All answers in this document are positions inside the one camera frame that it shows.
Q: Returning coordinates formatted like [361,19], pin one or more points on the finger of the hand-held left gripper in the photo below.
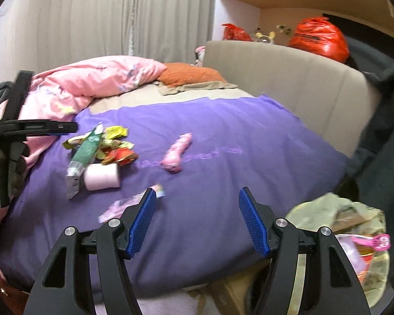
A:
[52,128]
[19,95]

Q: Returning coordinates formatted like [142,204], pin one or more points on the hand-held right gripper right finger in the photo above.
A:
[254,226]

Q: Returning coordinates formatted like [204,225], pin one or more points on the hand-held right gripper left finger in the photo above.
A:
[141,226]

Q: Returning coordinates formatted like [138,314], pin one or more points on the pink candy wrapper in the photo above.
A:
[118,206]

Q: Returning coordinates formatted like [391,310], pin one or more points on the green snack packet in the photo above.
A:
[87,152]

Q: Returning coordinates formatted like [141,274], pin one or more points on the pile of colourful candy wrappers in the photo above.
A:
[118,151]

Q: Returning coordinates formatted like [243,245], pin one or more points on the pale yellow plastic bag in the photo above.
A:
[328,210]

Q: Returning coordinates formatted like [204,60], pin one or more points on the person's left hand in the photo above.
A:
[21,177]

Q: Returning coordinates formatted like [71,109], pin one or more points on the purple blanket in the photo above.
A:
[216,187]

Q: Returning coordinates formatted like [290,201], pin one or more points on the wooden box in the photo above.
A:
[236,288]

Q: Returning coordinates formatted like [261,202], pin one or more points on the pink duvet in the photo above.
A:
[95,78]

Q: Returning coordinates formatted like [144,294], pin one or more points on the pink plush toy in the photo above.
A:
[175,154]

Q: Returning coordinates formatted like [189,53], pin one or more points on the beige bed sheet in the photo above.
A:
[134,100]

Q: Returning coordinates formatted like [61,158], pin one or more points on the grey curtain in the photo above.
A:
[85,16]

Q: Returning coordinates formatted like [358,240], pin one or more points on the bright pink wrapper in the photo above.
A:
[377,241]

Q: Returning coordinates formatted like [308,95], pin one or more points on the dark hanging jacket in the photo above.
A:
[381,170]

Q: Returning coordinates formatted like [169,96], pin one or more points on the beige padded headboard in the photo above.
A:
[298,88]

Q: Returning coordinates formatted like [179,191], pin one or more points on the orange pillow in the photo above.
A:
[190,73]

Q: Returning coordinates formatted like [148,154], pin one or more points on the beige cloth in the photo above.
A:
[200,87]

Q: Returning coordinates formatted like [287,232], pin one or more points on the pink and white plush doll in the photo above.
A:
[200,55]

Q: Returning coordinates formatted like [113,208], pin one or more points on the white plush with yellow ears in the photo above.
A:
[265,37]

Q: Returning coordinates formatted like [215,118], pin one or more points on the small red plastic bag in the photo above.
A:
[236,32]

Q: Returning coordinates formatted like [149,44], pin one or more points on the small dark plush figure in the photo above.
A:
[284,30]

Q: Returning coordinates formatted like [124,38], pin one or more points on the large red plastic bag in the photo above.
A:
[318,37]

